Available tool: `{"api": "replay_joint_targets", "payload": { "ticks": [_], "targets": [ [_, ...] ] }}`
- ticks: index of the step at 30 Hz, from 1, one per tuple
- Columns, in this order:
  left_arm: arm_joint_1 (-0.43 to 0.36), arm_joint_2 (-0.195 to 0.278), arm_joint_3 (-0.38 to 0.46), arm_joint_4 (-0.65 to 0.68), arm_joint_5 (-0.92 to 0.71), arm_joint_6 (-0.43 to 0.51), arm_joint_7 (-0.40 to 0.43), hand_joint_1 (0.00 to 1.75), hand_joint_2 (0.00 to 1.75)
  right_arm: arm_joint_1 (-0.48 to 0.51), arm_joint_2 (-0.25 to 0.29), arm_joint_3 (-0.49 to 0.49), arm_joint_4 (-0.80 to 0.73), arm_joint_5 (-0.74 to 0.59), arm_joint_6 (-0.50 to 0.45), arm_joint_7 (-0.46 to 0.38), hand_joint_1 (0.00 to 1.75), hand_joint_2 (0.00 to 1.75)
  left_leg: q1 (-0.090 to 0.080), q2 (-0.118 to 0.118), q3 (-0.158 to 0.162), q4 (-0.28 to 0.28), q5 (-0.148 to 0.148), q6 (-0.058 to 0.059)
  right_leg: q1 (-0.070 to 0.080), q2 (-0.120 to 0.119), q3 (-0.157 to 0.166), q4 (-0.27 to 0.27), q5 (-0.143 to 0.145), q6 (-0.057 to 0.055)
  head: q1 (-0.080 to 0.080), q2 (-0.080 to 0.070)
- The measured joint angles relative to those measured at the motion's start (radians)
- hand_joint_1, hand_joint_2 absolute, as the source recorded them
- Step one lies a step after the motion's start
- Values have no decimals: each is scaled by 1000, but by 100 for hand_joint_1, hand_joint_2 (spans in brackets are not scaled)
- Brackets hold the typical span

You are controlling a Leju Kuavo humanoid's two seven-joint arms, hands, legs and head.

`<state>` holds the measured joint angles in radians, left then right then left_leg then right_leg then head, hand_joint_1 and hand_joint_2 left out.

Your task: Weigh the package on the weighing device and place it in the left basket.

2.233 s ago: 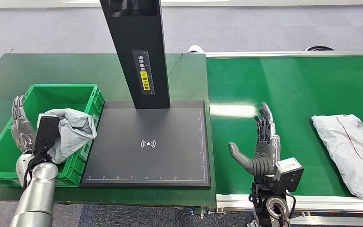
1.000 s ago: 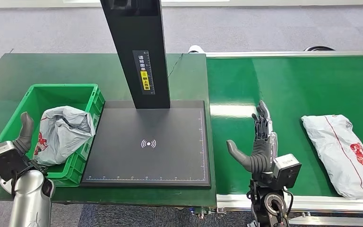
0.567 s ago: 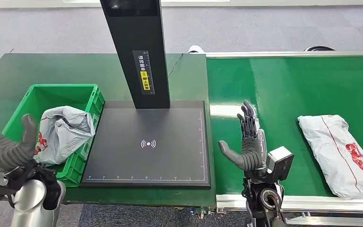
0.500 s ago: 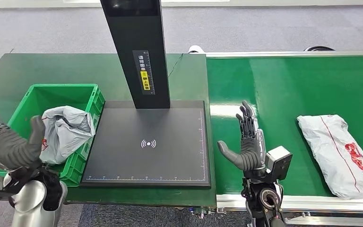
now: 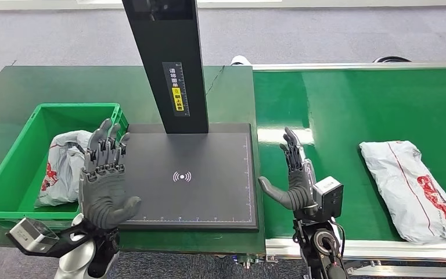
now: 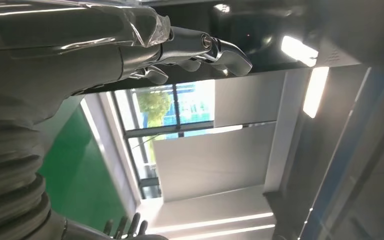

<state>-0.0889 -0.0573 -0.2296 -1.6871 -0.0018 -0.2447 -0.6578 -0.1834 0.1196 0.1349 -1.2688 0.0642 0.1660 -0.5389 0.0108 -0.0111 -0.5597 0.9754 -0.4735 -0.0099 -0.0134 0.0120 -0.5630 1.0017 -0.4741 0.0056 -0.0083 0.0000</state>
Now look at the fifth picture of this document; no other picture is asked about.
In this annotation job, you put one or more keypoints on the black weighing device with column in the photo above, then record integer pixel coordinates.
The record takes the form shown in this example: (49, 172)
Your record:
(207, 185)

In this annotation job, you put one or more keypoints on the dark green table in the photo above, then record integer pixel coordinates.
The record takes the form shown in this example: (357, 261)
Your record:
(34, 83)

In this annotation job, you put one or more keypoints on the aluminium conveyor frame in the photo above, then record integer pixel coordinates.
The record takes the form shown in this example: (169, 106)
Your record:
(400, 250)

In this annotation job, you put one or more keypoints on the green plastic crate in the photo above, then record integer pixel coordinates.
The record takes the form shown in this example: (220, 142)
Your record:
(23, 154)

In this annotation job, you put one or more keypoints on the small white object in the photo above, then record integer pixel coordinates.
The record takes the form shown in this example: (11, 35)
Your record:
(240, 61)

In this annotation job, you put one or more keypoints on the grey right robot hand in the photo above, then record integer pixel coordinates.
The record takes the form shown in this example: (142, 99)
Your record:
(300, 188)

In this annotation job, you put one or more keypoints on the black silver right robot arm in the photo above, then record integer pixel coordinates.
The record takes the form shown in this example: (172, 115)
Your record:
(321, 246)

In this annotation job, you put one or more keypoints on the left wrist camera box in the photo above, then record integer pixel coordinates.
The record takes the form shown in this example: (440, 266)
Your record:
(32, 233)

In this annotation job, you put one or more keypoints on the green conveyor belt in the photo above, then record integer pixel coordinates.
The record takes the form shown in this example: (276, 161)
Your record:
(334, 107)

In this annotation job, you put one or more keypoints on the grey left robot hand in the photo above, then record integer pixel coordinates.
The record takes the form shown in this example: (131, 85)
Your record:
(103, 196)

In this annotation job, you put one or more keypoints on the white red printed mail package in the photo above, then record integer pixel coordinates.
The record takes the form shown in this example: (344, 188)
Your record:
(407, 185)
(61, 169)

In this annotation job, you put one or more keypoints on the black yellow ruler label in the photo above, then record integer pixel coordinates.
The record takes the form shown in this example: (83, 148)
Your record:
(176, 89)

